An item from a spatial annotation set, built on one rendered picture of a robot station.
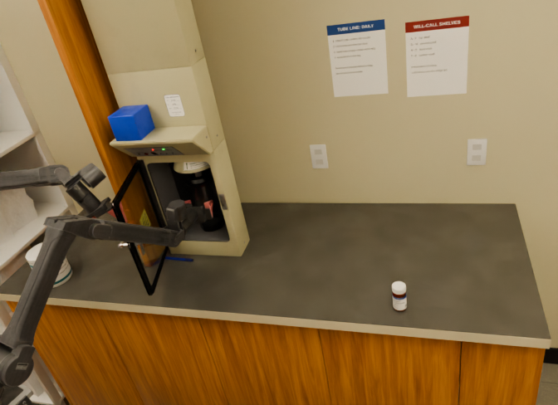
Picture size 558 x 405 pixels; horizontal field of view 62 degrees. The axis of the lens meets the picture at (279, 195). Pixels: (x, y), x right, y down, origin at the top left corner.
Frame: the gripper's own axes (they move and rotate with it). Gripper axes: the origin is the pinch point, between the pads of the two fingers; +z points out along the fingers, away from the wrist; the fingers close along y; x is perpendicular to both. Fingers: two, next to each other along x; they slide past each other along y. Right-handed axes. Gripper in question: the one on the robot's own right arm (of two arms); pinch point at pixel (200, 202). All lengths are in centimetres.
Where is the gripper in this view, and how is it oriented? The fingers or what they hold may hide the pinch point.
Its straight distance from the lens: 187.5
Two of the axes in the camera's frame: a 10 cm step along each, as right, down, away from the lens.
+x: 1.5, 8.7, 4.8
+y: -9.5, 0.0, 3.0
